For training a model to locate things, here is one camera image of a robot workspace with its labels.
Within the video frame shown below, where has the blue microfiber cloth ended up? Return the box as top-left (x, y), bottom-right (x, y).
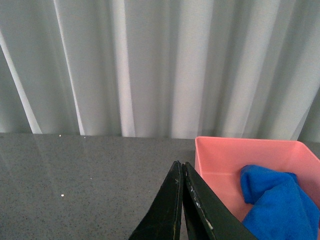
top-left (240, 165), bottom-right (320, 240)

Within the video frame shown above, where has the white pleated curtain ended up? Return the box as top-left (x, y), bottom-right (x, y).
top-left (0, 0), bottom-right (320, 142)

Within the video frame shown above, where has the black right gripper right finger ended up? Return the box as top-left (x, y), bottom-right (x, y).
top-left (182, 162), bottom-right (256, 240)

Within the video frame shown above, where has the pink plastic box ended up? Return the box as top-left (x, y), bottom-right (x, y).
top-left (194, 136), bottom-right (320, 222)

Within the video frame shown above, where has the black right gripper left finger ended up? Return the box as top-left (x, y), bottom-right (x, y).
top-left (129, 161), bottom-right (184, 240)

